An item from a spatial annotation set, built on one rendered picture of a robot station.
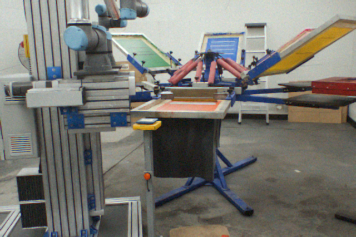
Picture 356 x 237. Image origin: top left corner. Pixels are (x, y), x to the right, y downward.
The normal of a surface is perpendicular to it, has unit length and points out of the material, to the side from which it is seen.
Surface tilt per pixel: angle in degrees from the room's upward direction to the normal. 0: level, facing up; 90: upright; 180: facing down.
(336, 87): 90
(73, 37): 97
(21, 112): 90
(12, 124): 90
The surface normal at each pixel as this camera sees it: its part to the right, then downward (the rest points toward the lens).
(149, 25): -0.23, 0.19
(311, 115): -0.23, -0.06
